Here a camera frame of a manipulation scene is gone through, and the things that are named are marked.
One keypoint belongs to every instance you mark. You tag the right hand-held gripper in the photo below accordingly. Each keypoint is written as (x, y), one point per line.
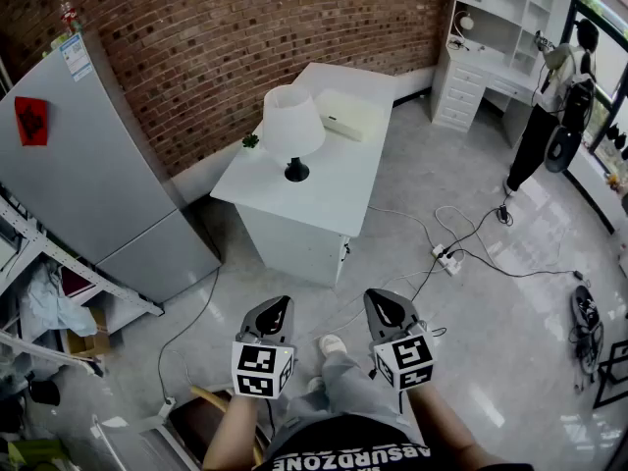
(407, 356)

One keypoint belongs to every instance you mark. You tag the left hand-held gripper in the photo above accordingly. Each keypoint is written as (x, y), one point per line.
(255, 366)

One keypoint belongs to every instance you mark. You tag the white table lamp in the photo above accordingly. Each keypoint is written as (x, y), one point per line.
(292, 123)

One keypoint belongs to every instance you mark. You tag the person's left forearm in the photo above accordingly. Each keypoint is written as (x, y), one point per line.
(230, 434)

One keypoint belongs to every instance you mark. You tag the person's right forearm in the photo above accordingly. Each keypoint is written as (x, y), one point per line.
(444, 425)

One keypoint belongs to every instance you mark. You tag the white desk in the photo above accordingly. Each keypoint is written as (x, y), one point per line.
(338, 184)

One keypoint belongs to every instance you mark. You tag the white shelf cabinet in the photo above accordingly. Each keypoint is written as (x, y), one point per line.
(495, 42)

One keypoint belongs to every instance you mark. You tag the person's white shoe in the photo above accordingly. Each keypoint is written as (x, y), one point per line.
(315, 384)
(332, 344)

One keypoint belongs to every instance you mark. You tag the person's grey trousers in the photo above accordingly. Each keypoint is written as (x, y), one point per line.
(343, 390)

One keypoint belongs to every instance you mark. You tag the wooden chair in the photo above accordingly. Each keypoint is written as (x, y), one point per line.
(211, 417)

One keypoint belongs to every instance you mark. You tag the person's black printed shirt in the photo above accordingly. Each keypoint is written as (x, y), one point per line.
(353, 444)

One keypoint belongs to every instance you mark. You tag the small white power strip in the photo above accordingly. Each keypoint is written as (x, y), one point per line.
(166, 406)

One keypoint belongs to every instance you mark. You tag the black power adapter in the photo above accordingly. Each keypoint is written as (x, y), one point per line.
(503, 212)

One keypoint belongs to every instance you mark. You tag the dark green potted plant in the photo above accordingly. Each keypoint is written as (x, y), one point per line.
(250, 141)

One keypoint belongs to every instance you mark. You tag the cardboard box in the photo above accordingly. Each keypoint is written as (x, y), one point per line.
(90, 341)

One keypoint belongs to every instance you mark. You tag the cream flat box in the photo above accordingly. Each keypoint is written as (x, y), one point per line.
(350, 113)

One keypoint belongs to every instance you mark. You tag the white metal shelf rack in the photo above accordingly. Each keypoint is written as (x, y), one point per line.
(73, 265)

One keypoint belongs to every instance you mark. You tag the pale blue plastic bag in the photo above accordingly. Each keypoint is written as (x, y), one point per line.
(59, 302)

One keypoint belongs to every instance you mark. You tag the silver refrigerator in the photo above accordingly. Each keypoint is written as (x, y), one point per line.
(83, 179)

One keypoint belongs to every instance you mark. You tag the black round device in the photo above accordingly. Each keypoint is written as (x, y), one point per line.
(559, 150)

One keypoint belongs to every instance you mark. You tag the red paper sticker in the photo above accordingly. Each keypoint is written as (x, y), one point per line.
(31, 121)

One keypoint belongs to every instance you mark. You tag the blue white label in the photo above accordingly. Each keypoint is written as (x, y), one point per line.
(77, 59)

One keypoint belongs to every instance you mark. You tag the red label bottle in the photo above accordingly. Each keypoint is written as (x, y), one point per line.
(68, 15)

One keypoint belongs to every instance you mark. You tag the black metal frame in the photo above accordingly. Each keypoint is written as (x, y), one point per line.
(611, 361)

